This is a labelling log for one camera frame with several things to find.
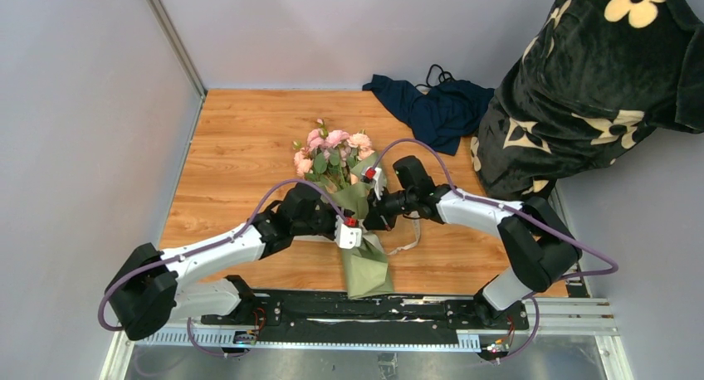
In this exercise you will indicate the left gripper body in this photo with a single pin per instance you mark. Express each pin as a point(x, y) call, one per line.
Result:
point(322, 224)

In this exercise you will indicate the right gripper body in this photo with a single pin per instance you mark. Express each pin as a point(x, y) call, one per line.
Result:
point(393, 205)

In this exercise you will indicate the cream printed ribbon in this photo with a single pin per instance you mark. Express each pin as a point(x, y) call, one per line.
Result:
point(403, 239)

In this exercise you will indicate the fake rose stem two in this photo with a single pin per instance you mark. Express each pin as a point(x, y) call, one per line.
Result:
point(302, 160)

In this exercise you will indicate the fake rose stem three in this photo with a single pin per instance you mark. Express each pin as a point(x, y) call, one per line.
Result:
point(330, 154)

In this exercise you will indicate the fake rose stem one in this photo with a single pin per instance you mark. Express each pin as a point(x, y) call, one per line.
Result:
point(361, 146)

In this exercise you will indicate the wrapping paper sheet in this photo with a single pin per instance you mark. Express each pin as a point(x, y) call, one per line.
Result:
point(366, 269)

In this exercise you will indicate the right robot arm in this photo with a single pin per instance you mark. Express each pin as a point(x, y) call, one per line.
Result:
point(538, 245)

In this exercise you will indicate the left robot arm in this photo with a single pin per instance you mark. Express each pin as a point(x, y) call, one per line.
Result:
point(155, 286)

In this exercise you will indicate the navy blue cloth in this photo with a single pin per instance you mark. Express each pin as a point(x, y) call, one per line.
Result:
point(439, 117)

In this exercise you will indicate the black floral plush blanket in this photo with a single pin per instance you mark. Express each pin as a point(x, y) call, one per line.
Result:
point(597, 79)

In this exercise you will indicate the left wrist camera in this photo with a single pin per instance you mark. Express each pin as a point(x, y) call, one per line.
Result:
point(348, 233)

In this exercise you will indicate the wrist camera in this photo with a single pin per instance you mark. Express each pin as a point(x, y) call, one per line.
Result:
point(374, 176)
point(348, 233)

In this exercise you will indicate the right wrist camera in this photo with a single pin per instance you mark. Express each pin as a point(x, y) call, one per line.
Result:
point(374, 176)

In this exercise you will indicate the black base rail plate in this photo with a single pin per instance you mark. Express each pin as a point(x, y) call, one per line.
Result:
point(297, 316)

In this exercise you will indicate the aluminium frame post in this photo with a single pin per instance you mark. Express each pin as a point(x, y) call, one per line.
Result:
point(169, 30)

